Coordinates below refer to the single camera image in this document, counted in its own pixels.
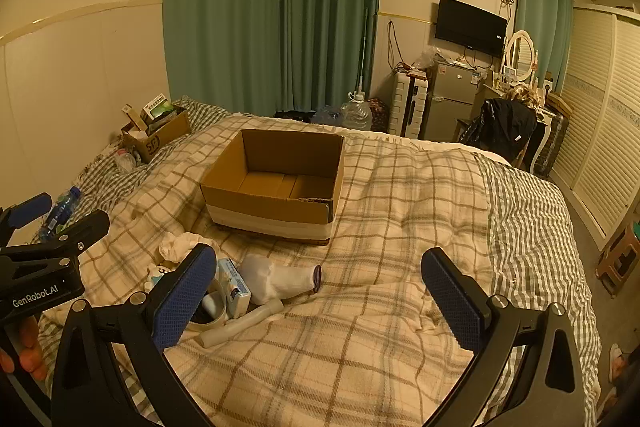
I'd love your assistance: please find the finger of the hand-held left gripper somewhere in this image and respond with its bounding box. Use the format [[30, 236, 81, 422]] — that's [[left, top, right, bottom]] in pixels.
[[0, 209, 111, 264], [0, 193, 54, 248]]

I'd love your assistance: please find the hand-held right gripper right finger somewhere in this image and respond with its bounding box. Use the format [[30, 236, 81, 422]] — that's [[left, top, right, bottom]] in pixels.
[[421, 248, 588, 427]]

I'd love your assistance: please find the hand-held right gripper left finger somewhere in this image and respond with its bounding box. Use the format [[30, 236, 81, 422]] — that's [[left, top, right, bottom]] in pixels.
[[50, 243, 221, 427]]

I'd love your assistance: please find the person's left hand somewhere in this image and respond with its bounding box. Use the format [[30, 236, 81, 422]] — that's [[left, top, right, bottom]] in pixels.
[[0, 314, 42, 376]]

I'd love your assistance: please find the blue label water bottle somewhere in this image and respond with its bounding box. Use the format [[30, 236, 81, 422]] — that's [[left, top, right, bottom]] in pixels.
[[39, 187, 82, 243]]

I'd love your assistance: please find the clear tape roll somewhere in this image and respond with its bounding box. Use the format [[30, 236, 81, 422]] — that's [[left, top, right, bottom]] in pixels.
[[191, 289, 229, 333]]

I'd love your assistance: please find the small white toy figure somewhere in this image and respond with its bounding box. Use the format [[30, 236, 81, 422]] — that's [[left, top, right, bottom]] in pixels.
[[145, 263, 175, 294]]

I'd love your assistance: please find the blue and white tissue pack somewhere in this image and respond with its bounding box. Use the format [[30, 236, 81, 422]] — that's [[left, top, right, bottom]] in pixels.
[[216, 258, 251, 319]]

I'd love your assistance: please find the crumpled white cloth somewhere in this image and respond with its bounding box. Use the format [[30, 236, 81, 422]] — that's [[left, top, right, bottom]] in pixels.
[[159, 231, 221, 262]]

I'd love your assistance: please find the white plastic tube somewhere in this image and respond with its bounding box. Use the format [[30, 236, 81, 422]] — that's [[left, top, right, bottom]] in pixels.
[[200, 299, 285, 348]]

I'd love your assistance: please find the cream plaid blanket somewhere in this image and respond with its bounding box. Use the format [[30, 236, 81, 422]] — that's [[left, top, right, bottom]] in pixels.
[[37, 114, 603, 427]]

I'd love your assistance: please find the white sock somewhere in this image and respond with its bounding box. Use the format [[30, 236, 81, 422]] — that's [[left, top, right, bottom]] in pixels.
[[239, 254, 324, 306]]

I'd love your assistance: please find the small printed cardboard box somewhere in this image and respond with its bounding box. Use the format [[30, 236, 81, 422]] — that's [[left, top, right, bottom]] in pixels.
[[121, 105, 193, 164]]

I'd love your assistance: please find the large open cardboard box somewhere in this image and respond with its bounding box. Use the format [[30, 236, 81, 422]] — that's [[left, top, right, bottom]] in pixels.
[[200, 128, 346, 247]]

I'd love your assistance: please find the green and white carton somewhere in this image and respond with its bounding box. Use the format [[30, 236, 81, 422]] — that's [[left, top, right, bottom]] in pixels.
[[141, 93, 176, 124]]

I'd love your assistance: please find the wooden stool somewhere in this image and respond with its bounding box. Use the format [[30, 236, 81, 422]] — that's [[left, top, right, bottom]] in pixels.
[[595, 217, 640, 299]]

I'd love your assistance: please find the white slipper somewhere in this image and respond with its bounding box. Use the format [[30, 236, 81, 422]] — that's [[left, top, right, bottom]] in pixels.
[[607, 343, 627, 386]]

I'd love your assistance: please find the black jacket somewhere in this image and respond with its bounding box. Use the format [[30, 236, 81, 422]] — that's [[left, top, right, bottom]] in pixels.
[[459, 98, 539, 158]]

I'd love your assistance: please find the dark checked suitcase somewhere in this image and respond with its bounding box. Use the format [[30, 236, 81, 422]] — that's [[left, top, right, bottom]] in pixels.
[[539, 111, 571, 178]]

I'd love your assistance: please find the dark patterned bag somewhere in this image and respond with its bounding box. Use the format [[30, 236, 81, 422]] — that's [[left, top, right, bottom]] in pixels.
[[369, 97, 391, 134]]

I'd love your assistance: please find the grey small fridge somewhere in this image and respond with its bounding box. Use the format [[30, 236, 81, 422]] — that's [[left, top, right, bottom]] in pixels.
[[424, 61, 485, 142]]

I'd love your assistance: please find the white ribbed suitcase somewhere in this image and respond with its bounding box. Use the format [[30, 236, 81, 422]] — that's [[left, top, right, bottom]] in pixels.
[[388, 71, 431, 138]]

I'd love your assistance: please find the large clear water jug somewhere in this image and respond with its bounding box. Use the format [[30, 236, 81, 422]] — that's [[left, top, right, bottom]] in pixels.
[[341, 91, 374, 132]]

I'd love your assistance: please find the pack of water bottles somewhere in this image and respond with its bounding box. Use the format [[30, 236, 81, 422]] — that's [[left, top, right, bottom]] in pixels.
[[314, 105, 347, 126]]

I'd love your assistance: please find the white louvred wardrobe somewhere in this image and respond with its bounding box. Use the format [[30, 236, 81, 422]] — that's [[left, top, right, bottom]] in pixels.
[[547, 2, 640, 254]]

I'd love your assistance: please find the clear plastic bag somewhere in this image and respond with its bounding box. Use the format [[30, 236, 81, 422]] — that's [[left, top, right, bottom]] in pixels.
[[417, 47, 446, 70]]

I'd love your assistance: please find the white oval mirror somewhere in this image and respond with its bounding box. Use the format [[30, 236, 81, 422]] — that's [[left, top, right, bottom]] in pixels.
[[502, 30, 536, 80]]

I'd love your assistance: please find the mop pole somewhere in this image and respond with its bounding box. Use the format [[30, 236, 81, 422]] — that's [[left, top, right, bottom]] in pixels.
[[355, 9, 371, 102]]

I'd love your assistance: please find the narrow green curtain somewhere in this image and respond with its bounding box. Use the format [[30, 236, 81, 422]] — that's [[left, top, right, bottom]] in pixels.
[[515, 0, 575, 96]]

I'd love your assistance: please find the wide green curtain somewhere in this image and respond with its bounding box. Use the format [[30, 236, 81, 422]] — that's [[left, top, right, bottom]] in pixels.
[[161, 0, 382, 118]]

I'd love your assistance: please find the black wall television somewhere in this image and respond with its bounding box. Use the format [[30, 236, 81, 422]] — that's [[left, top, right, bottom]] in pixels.
[[433, 0, 509, 57]]

